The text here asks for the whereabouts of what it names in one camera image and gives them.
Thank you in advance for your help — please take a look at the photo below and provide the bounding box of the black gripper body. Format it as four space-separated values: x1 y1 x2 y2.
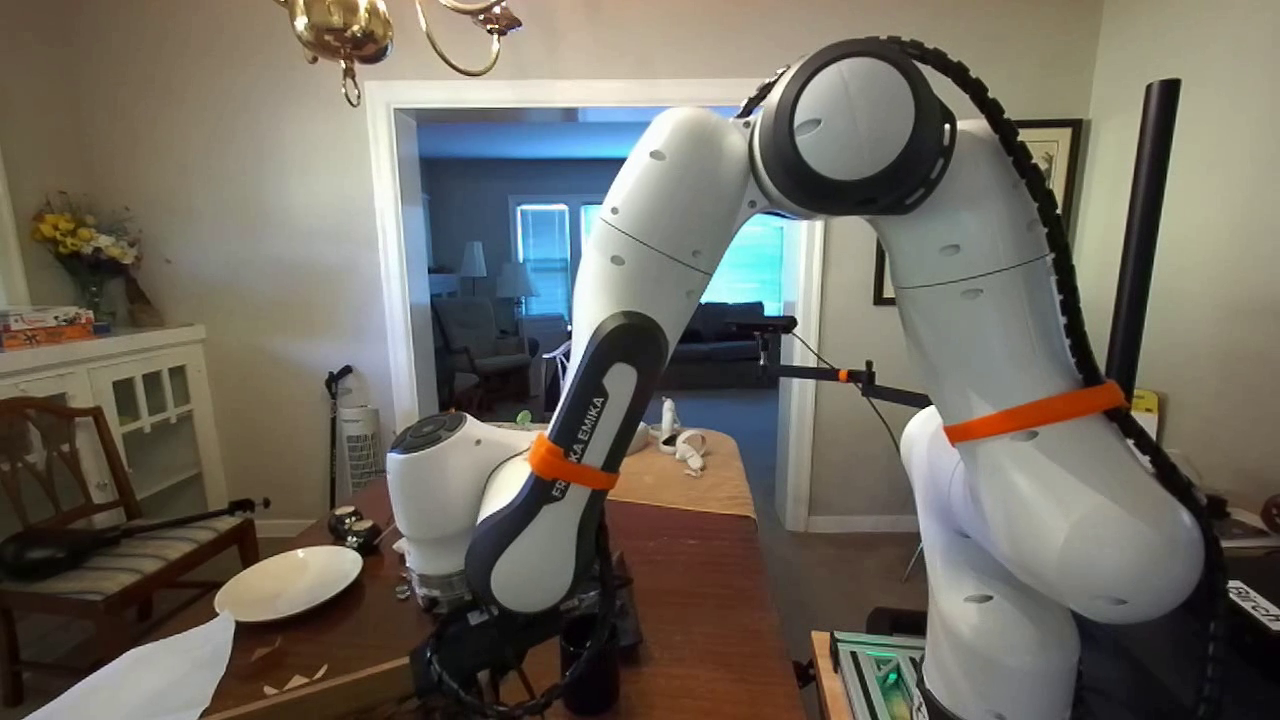
414 604 593 720

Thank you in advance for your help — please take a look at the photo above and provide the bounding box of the white plate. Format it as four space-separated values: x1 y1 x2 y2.
211 540 367 629

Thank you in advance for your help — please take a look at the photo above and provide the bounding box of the white ribbed heater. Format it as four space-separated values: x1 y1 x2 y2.
336 398 392 502

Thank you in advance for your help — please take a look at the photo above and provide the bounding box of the white plastic object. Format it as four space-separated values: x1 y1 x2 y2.
669 423 713 480

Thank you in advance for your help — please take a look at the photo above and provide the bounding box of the black floor stand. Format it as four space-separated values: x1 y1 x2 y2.
322 360 361 516

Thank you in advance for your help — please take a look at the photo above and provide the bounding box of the dark armchair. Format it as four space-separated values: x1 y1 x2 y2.
433 293 542 414

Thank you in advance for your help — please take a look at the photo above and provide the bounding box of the large white cloth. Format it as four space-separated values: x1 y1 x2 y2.
25 611 240 720

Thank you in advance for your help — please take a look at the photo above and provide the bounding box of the wooden chair striped seat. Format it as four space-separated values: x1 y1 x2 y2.
0 394 267 704

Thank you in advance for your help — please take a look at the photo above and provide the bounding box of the dark sofa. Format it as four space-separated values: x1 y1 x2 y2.
655 295 792 394

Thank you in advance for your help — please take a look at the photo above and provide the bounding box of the white table lamp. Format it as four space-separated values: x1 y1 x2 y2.
456 235 494 289

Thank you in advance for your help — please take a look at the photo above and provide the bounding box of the bright glass window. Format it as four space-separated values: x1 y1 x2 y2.
511 196 580 321
693 212 792 321

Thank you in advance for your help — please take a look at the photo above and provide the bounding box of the white glass-door cabinet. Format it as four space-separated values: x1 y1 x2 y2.
0 321 232 523

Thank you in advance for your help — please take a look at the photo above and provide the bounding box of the dark glass vase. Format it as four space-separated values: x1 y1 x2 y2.
74 260 136 336

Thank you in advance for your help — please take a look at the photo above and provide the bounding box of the yellow flower bouquet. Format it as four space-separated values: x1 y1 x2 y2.
27 196 150 278

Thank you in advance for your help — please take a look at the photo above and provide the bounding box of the brass chandelier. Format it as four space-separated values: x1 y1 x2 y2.
271 0 529 114

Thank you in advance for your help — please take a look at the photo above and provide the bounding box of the small yellow item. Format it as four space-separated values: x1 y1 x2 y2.
1128 383 1169 452

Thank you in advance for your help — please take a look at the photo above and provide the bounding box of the white flat device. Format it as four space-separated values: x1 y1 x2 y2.
1221 576 1280 638

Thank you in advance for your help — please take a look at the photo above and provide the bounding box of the black vertical pole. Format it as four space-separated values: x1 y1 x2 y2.
1099 74 1188 420

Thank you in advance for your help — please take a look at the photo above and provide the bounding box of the orange strap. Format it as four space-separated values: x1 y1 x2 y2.
939 378 1131 452
525 434 626 498

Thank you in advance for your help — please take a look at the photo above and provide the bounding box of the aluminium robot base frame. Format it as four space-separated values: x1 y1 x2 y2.
807 629 936 720

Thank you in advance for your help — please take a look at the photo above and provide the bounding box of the white door frame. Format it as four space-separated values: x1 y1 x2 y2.
361 74 833 538

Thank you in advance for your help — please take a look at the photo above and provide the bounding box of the black camera boom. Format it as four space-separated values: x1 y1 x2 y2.
729 307 936 418

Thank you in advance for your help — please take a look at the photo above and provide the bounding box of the black cable chain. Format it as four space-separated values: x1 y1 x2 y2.
414 32 1249 720

